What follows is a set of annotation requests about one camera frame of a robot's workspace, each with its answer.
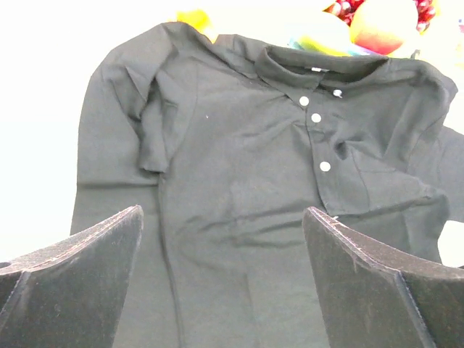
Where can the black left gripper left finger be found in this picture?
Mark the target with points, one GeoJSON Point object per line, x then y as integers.
{"type": "Point", "coordinates": [71, 294]}

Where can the orange snack packet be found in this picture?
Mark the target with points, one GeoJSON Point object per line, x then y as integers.
{"type": "Point", "coordinates": [200, 20]}

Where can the dark red grape bunch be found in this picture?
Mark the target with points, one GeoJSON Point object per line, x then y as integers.
{"type": "Point", "coordinates": [345, 11]}

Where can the black button-up shirt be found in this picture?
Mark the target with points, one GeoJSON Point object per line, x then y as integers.
{"type": "Point", "coordinates": [225, 144]}

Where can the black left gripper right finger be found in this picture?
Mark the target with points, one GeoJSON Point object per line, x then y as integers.
{"type": "Point", "coordinates": [373, 295]}

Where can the teal plastic fruit container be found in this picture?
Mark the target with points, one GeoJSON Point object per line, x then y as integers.
{"type": "Point", "coordinates": [348, 49]}

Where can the red apple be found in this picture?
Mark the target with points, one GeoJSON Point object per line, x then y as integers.
{"type": "Point", "coordinates": [384, 26]}

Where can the small yellow lemon front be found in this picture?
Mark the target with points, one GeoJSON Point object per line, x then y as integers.
{"type": "Point", "coordinates": [323, 26]}

